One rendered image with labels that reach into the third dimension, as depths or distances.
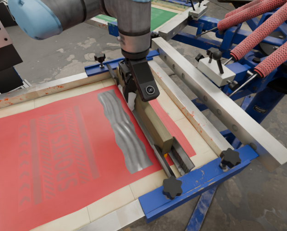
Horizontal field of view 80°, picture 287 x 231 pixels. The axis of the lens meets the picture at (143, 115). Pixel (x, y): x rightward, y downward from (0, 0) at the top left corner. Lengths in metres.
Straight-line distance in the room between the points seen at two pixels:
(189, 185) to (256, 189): 1.31
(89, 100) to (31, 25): 0.39
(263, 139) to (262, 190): 1.23
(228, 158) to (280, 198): 1.38
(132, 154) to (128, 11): 0.37
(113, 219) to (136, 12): 0.44
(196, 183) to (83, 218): 0.29
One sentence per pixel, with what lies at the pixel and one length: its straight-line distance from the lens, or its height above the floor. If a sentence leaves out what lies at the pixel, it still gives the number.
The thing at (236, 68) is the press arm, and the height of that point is 1.04.
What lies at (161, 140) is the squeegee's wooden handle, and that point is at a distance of 0.44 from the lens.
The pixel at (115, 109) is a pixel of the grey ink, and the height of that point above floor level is 0.96.
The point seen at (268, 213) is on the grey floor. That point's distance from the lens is 1.72.
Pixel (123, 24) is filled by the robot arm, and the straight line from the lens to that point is 0.41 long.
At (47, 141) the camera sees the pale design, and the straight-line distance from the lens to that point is 0.63.
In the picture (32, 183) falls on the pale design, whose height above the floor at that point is 0.95.
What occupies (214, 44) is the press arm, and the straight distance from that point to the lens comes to 1.15.
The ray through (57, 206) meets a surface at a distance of 0.53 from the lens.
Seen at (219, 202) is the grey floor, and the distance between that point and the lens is 1.57.
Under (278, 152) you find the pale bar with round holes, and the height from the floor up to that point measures 1.04.
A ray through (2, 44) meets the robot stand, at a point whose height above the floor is 1.13.
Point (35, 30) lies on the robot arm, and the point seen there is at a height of 1.30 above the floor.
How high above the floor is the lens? 1.43
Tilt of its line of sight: 50 degrees down
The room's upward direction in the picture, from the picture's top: straight up
